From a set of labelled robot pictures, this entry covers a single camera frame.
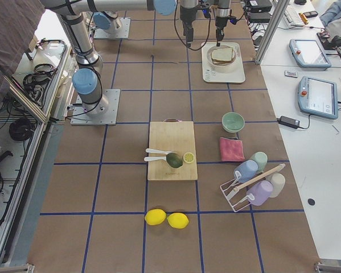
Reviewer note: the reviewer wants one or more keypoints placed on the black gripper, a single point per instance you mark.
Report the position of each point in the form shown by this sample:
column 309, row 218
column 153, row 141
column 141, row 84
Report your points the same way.
column 186, row 20
column 220, row 23

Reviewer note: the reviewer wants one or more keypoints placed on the brown-crust bread slice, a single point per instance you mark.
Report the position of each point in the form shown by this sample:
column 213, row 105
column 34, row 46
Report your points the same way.
column 223, row 53

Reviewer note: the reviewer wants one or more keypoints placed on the white round plate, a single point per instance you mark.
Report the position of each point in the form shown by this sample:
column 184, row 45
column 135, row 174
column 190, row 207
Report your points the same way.
column 222, row 69

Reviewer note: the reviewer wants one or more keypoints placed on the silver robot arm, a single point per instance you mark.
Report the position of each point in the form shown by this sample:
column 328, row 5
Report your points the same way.
column 87, row 80
column 174, row 6

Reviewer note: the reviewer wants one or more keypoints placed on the bread slice on plate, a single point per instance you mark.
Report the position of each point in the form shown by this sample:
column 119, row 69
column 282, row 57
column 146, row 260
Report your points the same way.
column 217, row 62

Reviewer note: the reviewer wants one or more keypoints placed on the white bear tray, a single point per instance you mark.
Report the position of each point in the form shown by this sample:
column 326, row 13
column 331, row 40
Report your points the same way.
column 210, row 74

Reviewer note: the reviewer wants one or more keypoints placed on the green bowl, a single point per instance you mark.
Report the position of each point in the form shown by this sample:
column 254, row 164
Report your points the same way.
column 232, row 122

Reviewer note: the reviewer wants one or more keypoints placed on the teach pendant far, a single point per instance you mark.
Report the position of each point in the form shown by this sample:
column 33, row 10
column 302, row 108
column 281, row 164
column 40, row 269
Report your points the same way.
column 309, row 54

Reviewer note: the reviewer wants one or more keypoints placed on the teach pendant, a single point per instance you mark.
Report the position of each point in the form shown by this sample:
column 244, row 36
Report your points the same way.
column 318, row 97
column 309, row 54

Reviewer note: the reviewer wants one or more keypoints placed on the bamboo cutting board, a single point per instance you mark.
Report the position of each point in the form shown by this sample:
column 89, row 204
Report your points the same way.
column 178, row 137

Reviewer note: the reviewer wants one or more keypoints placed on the pink cloth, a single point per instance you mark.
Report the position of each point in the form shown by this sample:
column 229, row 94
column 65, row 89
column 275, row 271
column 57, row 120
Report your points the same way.
column 231, row 150

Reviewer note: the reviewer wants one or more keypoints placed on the black power adapter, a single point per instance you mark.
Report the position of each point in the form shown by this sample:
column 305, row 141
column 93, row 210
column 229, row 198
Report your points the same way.
column 289, row 122

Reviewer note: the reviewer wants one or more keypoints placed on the teach pendant near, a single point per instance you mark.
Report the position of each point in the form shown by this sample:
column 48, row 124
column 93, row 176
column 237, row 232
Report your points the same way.
column 318, row 97

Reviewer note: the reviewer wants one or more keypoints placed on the lemon half slice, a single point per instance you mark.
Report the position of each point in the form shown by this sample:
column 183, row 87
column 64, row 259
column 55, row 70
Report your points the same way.
column 188, row 157

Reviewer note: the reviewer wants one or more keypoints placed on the green cup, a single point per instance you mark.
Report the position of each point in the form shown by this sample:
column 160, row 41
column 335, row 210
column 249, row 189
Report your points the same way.
column 261, row 159

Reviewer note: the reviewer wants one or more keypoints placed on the green lime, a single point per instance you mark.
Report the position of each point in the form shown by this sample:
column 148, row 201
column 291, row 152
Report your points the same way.
column 174, row 160

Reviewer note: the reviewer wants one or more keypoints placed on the white plastic knife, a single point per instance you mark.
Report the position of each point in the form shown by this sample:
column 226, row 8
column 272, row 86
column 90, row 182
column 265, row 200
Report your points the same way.
column 154, row 158

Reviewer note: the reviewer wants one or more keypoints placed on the blue cup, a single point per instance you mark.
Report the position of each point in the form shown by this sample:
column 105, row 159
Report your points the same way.
column 245, row 171

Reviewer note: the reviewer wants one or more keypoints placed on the beige cup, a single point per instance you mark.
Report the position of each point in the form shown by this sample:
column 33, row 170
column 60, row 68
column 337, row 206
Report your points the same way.
column 277, row 180

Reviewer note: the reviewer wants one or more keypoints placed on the purple cup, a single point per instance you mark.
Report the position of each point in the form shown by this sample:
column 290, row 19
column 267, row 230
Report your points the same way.
column 259, row 193

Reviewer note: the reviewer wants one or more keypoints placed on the yellow lemon left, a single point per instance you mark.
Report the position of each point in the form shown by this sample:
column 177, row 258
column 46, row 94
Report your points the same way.
column 155, row 217

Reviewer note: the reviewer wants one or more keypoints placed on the yellow lemon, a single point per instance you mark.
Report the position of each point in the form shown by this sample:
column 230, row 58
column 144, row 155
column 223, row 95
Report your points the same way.
column 155, row 217
column 178, row 220

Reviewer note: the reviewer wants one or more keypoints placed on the yellow lemon right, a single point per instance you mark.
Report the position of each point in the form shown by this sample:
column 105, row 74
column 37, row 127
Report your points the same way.
column 178, row 220

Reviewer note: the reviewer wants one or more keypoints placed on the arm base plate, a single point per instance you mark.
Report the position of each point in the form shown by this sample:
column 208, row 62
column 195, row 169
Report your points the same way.
column 121, row 28
column 110, row 113

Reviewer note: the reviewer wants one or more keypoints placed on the aluminium frame post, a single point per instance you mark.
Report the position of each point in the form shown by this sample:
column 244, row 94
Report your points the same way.
column 278, row 13

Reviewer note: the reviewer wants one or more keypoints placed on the white wire cup rack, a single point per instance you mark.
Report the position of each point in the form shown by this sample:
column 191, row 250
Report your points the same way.
column 235, row 193

